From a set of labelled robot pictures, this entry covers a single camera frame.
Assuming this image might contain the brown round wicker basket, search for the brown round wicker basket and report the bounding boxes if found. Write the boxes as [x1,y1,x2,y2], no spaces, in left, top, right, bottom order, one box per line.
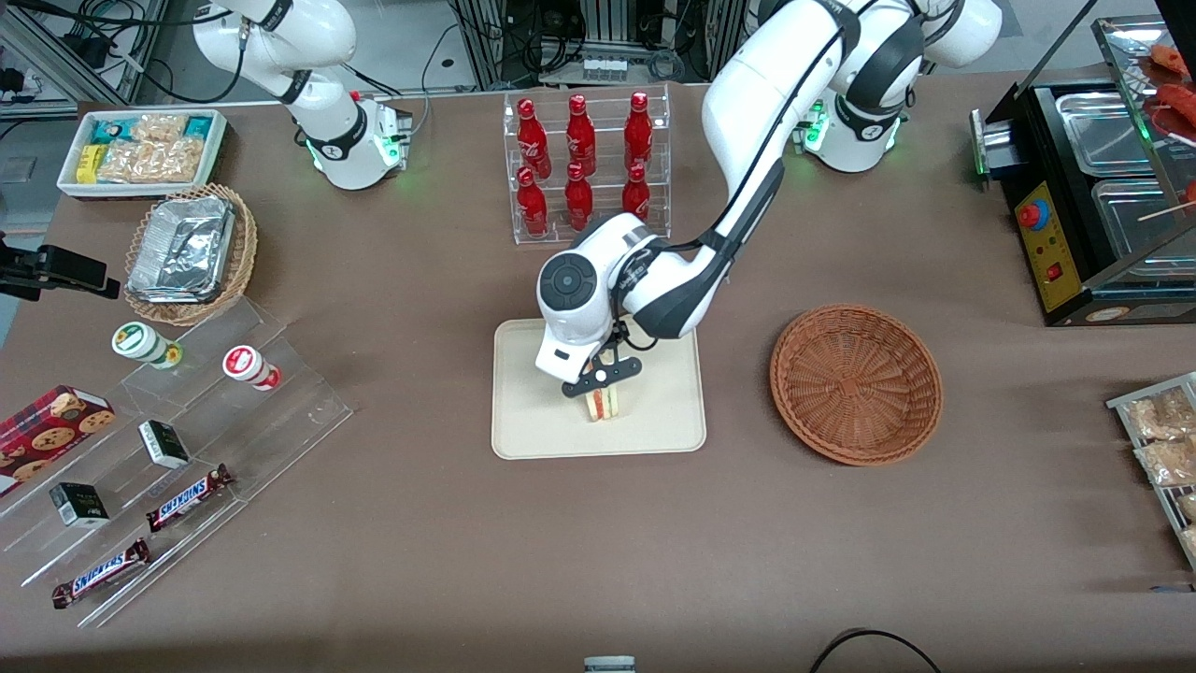
[769,304,945,467]

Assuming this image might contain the aluminium profile frame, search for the aluminium profile frame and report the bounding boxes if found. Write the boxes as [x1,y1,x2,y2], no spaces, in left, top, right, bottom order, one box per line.
[447,0,753,92]

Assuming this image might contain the small dark green box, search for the small dark green box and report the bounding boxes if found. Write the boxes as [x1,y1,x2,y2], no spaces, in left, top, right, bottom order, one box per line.
[137,420,192,471]
[49,481,111,530]

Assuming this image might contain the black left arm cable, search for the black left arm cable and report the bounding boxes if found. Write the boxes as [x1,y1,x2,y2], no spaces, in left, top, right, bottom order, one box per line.
[605,9,861,354]

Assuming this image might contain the light oval wicker basket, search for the light oval wicker basket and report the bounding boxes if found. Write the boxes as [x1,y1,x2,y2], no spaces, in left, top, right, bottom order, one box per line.
[123,183,259,327]

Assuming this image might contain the beige rectangular plastic tray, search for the beige rectangular plastic tray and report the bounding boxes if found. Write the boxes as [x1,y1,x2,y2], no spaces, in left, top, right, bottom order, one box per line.
[491,317,708,462]

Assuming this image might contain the black cable loop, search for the black cable loop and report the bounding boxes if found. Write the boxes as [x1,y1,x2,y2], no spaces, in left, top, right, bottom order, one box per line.
[807,628,942,673]

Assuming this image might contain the grey wire rack tray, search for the grey wire rack tray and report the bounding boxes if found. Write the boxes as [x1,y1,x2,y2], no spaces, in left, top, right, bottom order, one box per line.
[1106,371,1196,573]

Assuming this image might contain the white rectangular snack bin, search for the white rectangular snack bin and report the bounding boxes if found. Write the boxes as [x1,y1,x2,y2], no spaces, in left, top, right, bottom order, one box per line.
[57,108,229,201]

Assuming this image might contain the stacked aluminium foil containers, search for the stacked aluminium foil containers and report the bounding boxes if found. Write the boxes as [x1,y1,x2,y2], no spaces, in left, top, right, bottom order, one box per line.
[127,195,235,306]

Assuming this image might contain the clear acrylic stepped display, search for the clear acrylic stepped display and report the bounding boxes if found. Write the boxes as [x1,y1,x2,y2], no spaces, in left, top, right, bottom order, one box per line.
[0,296,355,629]

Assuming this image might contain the clear acrylic bottle rack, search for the clear acrylic bottle rack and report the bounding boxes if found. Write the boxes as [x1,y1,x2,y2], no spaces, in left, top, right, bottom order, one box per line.
[503,83,673,247]

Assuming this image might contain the red tartan cookie box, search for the red tartan cookie box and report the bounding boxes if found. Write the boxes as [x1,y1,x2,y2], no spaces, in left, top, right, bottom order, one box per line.
[0,384,117,498]

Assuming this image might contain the steel pan in warmer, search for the steel pan in warmer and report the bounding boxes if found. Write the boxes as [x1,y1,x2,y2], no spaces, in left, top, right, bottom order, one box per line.
[1054,90,1158,179]
[1090,177,1196,265]

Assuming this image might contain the red cola bottle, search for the red cola bottle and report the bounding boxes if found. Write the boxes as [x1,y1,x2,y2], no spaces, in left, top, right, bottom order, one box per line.
[517,167,550,238]
[517,98,553,180]
[564,163,595,233]
[566,94,598,177]
[621,164,652,221]
[624,92,655,173]

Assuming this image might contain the green lidded cup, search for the green lidded cup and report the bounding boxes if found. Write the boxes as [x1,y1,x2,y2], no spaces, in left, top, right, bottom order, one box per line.
[111,321,184,371]

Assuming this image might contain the clear bag of crackers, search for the clear bag of crackers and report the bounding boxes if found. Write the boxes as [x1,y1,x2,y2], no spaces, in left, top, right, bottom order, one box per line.
[98,141,152,184]
[131,113,189,144]
[146,137,205,184]

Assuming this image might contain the red lidded cup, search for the red lidded cup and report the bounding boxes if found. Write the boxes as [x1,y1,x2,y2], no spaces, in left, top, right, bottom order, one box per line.
[221,345,282,393]

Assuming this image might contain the snickers chocolate bar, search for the snickers chocolate bar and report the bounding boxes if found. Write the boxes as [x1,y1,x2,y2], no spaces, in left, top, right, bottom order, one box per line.
[146,464,234,535]
[50,537,151,610]

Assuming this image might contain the black hot food warmer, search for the black hot food warmer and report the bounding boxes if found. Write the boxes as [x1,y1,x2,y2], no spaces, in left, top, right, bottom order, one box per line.
[969,14,1196,328]

